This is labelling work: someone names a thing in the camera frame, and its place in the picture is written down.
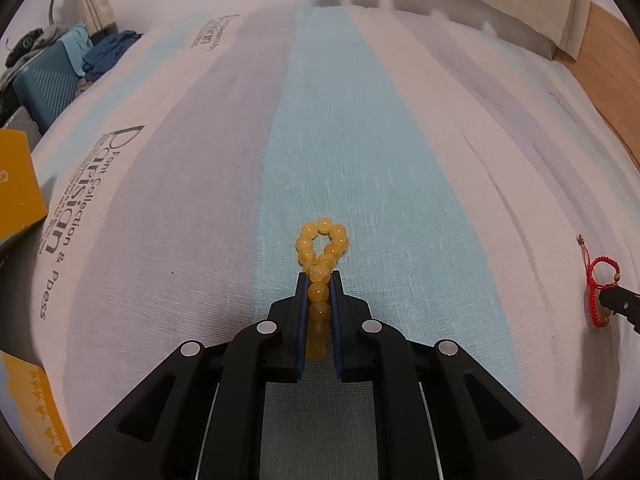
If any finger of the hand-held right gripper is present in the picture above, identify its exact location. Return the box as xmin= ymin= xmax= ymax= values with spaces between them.
xmin=598 ymin=285 xmax=640 ymax=334

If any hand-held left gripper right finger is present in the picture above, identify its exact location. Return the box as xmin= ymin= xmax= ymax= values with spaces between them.
xmin=331 ymin=270 xmax=584 ymax=480

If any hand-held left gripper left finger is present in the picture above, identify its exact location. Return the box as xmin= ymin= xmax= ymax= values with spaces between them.
xmin=54 ymin=271 xmax=307 ymax=480

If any small red cord charm bracelet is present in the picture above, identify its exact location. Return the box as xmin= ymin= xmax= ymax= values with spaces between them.
xmin=576 ymin=233 xmax=623 ymax=331

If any yellow bead bracelet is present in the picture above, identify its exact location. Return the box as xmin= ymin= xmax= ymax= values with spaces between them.
xmin=295 ymin=216 xmax=349 ymax=361

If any striped bed sheet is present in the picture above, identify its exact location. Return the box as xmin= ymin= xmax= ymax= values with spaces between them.
xmin=0 ymin=2 xmax=640 ymax=480

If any dark blue clothes pile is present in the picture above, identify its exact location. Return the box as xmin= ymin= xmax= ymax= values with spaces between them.
xmin=81 ymin=30 xmax=144 ymax=84

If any grey hard suitcase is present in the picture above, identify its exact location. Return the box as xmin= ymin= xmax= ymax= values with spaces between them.
xmin=0 ymin=107 xmax=44 ymax=149

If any teal hard suitcase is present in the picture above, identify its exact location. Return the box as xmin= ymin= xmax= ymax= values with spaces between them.
xmin=12 ymin=35 xmax=84 ymax=134

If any light blue cloth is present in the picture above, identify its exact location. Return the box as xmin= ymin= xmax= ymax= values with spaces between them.
xmin=59 ymin=25 xmax=94 ymax=77

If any dark grey clothes pile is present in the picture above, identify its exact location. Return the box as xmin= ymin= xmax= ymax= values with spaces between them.
xmin=4 ymin=22 xmax=66 ymax=69

